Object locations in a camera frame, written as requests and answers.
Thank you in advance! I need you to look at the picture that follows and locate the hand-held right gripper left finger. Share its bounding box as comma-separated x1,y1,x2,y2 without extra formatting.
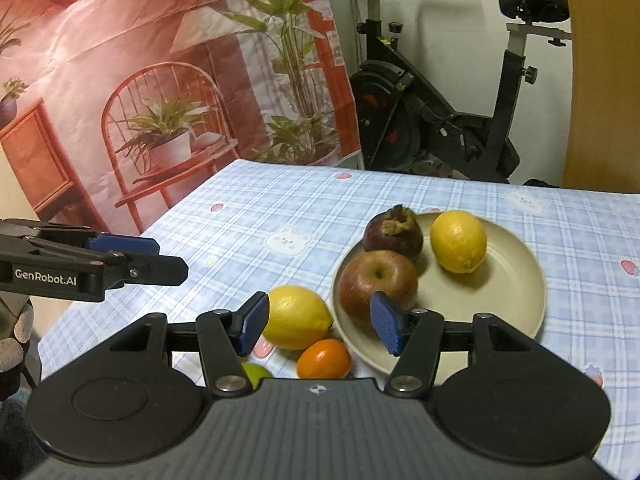
102,290,271,398

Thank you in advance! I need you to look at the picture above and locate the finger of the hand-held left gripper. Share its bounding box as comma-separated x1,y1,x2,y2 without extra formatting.
87,233,161,256
102,255,189,291

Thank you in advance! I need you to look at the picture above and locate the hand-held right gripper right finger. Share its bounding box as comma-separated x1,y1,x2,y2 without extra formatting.
370,290,538,396

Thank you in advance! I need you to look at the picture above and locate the red apple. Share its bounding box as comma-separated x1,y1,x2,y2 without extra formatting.
339,249,419,322

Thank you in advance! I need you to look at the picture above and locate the yellow lemon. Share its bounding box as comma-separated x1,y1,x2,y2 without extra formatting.
430,210,488,275
261,285,335,351

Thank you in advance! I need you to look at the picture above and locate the green apple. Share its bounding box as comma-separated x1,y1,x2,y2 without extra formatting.
241,362,274,390

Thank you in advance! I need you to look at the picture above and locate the orange mandarin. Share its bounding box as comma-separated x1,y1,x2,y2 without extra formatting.
296,338,352,380

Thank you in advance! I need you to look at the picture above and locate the dark purple mangosteen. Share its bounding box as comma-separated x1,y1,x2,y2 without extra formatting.
362,204,425,263

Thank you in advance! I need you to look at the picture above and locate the beige round plate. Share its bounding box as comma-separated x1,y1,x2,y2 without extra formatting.
331,211,547,376

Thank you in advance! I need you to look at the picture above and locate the brown sandal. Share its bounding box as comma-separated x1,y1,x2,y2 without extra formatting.
410,157,466,178

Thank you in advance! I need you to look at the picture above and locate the printed backdrop cloth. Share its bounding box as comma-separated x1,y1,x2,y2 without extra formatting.
0,0,363,261

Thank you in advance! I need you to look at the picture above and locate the black exercise bike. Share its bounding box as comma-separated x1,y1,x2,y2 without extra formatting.
320,0,573,185

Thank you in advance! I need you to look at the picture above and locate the wooden door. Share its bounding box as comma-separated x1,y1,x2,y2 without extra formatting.
560,0,640,193

